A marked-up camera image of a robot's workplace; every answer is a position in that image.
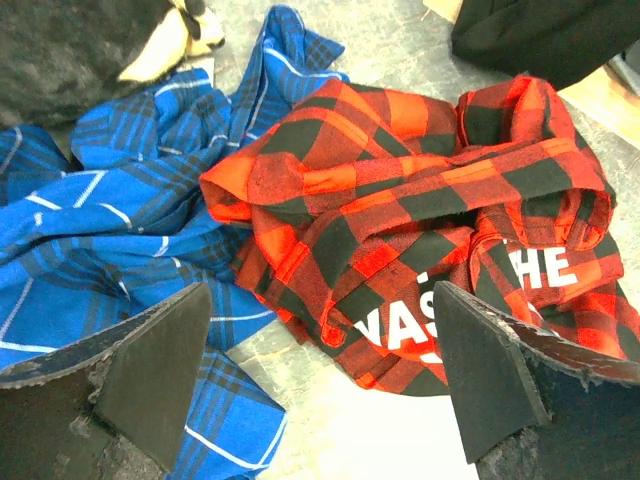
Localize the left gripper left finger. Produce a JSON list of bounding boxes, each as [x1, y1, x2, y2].
[[1, 283, 211, 479]]

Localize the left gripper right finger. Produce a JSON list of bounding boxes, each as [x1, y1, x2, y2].
[[434, 281, 639, 480]]

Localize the red black plaid shirt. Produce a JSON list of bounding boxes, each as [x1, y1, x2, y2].
[[200, 76, 639, 397]]

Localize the blue plaid shirt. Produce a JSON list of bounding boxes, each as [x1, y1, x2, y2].
[[1, 5, 343, 479]]

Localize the black flower-print garment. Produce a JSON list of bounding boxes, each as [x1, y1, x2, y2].
[[1, 0, 225, 128]]

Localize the black hanging garment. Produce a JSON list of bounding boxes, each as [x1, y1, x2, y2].
[[451, 0, 639, 90]]

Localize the wooden clothes rack frame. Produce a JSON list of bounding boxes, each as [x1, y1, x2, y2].
[[425, 1, 639, 146]]

